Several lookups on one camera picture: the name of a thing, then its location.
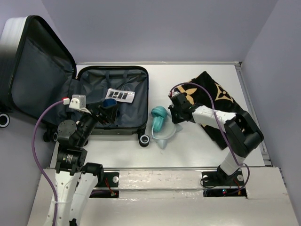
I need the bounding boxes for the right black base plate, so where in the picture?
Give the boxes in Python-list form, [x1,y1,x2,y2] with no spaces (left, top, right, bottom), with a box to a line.
[200,171,247,198]

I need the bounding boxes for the black towel with tan flowers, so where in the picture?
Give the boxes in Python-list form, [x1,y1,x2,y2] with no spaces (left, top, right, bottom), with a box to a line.
[174,71,256,151]

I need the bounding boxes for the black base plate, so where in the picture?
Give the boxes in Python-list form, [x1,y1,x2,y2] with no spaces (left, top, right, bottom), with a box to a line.
[90,171,119,198]
[200,171,247,198]

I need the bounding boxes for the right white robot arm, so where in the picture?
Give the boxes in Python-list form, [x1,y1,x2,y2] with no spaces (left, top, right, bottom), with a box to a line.
[169,93,264,187]

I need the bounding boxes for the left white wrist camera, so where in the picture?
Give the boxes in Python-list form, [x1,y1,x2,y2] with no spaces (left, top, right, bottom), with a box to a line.
[62,95,91,114]

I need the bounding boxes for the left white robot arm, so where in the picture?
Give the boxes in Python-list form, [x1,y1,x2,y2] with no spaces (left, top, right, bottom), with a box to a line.
[44,105,117,226]

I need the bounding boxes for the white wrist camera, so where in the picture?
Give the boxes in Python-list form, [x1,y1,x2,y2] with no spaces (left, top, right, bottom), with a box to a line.
[62,95,91,114]
[169,91,180,98]

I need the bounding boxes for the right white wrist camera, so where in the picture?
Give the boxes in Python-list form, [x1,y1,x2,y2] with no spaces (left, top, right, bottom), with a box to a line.
[169,91,180,98]

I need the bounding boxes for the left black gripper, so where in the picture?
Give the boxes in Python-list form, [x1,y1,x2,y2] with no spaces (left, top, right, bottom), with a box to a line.
[78,100,119,145]

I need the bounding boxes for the teal cat-ear headphones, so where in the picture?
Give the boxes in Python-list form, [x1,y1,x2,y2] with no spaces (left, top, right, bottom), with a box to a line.
[151,106,183,150]

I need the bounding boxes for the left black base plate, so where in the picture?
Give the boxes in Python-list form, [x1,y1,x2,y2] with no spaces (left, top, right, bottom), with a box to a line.
[90,171,119,198]

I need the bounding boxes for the blue cylindrical cup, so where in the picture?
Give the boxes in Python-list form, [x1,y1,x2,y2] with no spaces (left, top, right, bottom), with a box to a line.
[103,98,120,118]

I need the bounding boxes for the black open suitcase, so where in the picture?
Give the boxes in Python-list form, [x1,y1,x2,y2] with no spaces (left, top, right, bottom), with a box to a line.
[0,15,150,147]

